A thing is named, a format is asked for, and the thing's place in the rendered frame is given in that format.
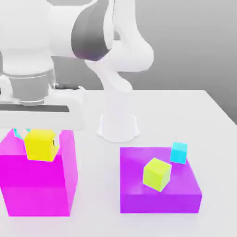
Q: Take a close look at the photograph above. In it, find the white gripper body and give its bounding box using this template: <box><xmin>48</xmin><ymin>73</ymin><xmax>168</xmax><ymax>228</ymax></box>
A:
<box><xmin>0</xmin><ymin>88</ymin><xmax>86</xmax><ymax>131</ymax></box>

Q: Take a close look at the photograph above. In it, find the small yellow cube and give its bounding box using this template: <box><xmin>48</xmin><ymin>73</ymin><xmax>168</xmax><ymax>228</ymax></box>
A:
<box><xmin>24</xmin><ymin>129</ymin><xmax>60</xmax><ymax>163</ymax></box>

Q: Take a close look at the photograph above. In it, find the small cyan cube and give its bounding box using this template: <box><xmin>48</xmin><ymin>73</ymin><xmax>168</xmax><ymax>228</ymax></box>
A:
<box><xmin>12</xmin><ymin>128</ymin><xmax>31</xmax><ymax>140</ymax></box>
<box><xmin>170</xmin><ymin>141</ymin><xmax>188</xmax><ymax>165</ymax></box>

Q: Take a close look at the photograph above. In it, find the small lime green cube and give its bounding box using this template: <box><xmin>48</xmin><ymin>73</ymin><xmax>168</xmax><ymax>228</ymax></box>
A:
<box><xmin>143</xmin><ymin>157</ymin><xmax>173</xmax><ymax>193</ymax></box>

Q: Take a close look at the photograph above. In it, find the large magenta box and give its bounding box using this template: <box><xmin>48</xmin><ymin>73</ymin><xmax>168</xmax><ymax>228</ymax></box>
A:
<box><xmin>0</xmin><ymin>129</ymin><xmax>79</xmax><ymax>218</ymax></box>

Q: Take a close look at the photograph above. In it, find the large purple box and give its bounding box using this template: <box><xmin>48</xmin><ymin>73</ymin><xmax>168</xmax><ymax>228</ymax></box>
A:
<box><xmin>119</xmin><ymin>147</ymin><xmax>203</xmax><ymax>214</ymax></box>

